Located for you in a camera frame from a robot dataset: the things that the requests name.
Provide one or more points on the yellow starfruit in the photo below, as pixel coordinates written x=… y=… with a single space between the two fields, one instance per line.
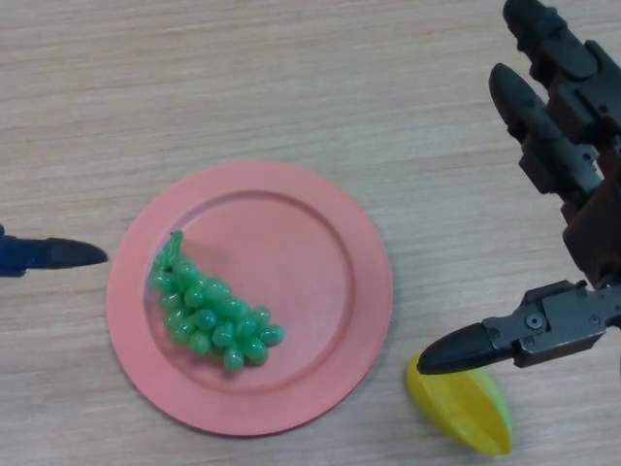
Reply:
x=461 y=412

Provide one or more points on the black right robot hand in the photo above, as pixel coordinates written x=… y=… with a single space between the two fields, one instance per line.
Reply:
x=597 y=145

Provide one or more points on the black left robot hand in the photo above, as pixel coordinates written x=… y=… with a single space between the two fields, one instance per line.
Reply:
x=48 y=252

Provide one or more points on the pink round plate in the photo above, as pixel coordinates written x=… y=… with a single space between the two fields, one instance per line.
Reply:
x=305 y=272

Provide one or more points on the green grape bunch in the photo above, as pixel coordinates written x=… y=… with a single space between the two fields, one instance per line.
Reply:
x=204 y=315

